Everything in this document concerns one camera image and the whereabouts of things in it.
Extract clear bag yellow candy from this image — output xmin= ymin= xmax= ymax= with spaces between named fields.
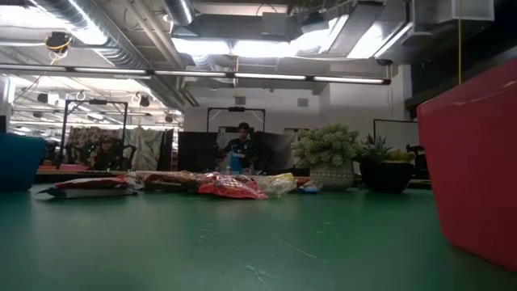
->
xmin=258 ymin=172 xmax=299 ymax=197

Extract bright red candy bag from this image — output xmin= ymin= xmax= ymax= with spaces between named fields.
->
xmin=196 ymin=174 xmax=269 ymax=200

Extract blue white candy bar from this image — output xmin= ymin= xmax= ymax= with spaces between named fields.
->
xmin=297 ymin=180 xmax=324 ymax=195

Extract red white candy bag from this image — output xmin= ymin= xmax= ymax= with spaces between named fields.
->
xmin=35 ymin=176 xmax=139 ymax=200

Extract dark grey panel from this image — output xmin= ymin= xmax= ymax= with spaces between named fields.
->
xmin=252 ymin=130 xmax=298 ymax=171

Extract person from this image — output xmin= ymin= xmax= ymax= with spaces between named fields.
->
xmin=221 ymin=121 xmax=259 ymax=175

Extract black panel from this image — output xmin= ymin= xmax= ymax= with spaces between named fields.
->
xmin=177 ymin=131 xmax=219 ymax=173

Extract bushy pale green plant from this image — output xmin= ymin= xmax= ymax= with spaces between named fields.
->
xmin=291 ymin=123 xmax=363 ymax=169

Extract long ceiling light bar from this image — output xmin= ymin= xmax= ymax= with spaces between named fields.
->
xmin=0 ymin=63 xmax=392 ymax=86

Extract white patterned plant pot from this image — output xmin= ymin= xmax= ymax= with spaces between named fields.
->
xmin=309 ymin=162 xmax=356 ymax=192

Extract white patterned cloth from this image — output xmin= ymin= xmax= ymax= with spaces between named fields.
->
xmin=124 ymin=127 xmax=165 ymax=171

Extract green spiky succulent plant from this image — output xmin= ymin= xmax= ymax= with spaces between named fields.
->
xmin=357 ymin=132 xmax=395 ymax=163

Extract grey ceiling box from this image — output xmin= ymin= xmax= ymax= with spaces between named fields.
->
xmin=261 ymin=11 xmax=288 ymax=41

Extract black round plant pot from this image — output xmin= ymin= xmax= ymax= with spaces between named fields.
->
xmin=359 ymin=159 xmax=416 ymax=193

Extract black framed whiteboard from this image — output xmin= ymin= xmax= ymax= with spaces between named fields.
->
xmin=373 ymin=118 xmax=421 ymax=151

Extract yellow fruit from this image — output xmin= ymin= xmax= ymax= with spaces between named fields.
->
xmin=386 ymin=150 xmax=418 ymax=162

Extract distant black robot arms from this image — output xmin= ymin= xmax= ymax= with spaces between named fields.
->
xmin=48 ymin=139 xmax=137 ymax=171

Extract black chair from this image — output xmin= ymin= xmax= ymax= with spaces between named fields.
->
xmin=406 ymin=143 xmax=430 ymax=181

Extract floral patterned cloth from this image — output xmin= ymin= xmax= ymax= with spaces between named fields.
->
xmin=66 ymin=127 xmax=124 ymax=165

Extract red plastic bin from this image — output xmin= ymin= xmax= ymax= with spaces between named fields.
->
xmin=416 ymin=57 xmax=517 ymax=272

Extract blue plastic bin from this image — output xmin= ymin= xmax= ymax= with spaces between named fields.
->
xmin=0 ymin=133 xmax=47 ymax=193

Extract white ceiling unit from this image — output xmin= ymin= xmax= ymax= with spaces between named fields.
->
xmin=438 ymin=0 xmax=496 ymax=22

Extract wide black frame rig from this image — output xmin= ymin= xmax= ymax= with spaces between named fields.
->
xmin=206 ymin=106 xmax=267 ymax=134

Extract tall black frame rig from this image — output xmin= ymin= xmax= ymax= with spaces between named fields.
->
xmin=60 ymin=99 xmax=129 ymax=169

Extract silver round ceiling duct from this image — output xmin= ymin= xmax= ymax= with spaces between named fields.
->
xmin=163 ymin=0 xmax=195 ymax=27

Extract black ceiling camera yellow cable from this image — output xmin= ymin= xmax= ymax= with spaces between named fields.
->
xmin=44 ymin=31 xmax=74 ymax=54

